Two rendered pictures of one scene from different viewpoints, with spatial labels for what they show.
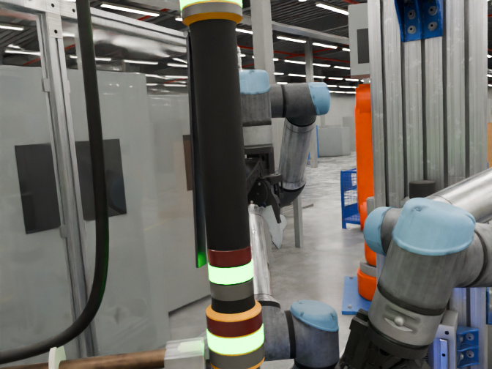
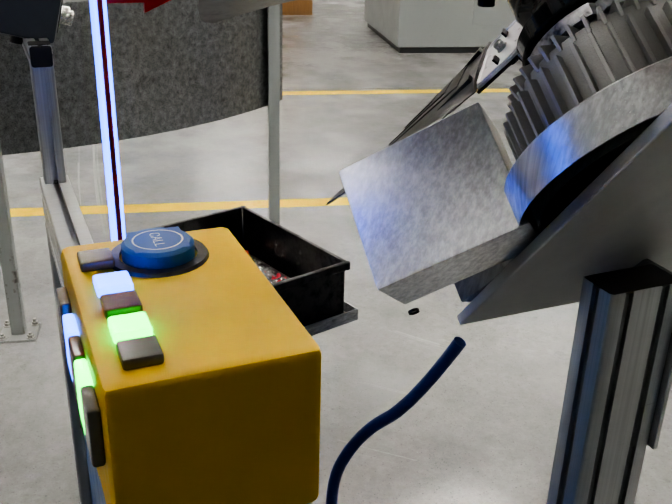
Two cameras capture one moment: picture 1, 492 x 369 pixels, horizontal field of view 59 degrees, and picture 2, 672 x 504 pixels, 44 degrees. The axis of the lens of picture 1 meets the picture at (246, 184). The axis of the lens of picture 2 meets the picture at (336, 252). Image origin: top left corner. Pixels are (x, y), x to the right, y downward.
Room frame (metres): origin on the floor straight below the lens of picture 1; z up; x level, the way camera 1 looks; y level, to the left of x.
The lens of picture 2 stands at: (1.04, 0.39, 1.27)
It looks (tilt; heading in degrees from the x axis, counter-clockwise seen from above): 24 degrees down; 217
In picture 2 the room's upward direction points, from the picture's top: 2 degrees clockwise
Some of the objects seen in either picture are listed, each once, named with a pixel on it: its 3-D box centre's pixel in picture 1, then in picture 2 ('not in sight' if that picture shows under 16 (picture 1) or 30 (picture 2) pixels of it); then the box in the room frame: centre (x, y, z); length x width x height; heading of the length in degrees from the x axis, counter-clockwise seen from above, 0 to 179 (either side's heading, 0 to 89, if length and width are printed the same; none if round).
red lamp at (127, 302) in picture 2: not in sight; (121, 304); (0.81, 0.09, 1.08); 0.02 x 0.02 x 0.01; 61
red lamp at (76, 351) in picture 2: not in sight; (79, 371); (0.83, 0.08, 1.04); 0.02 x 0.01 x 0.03; 61
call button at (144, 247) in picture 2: not in sight; (158, 250); (0.76, 0.06, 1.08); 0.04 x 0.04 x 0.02
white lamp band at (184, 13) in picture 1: (211, 15); not in sight; (0.32, 0.02, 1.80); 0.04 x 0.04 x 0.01
